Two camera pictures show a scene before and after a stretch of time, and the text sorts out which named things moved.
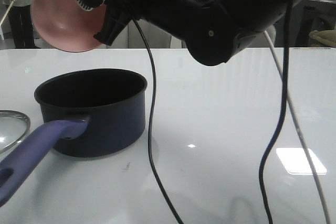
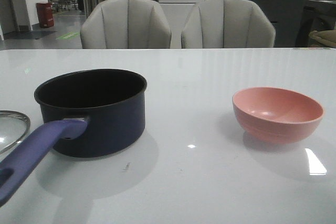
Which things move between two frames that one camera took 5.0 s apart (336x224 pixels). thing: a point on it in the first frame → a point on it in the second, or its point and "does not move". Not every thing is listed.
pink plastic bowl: (59, 17) → (274, 115)
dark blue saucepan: (86, 113) does not move
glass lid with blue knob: (14, 125) does not move
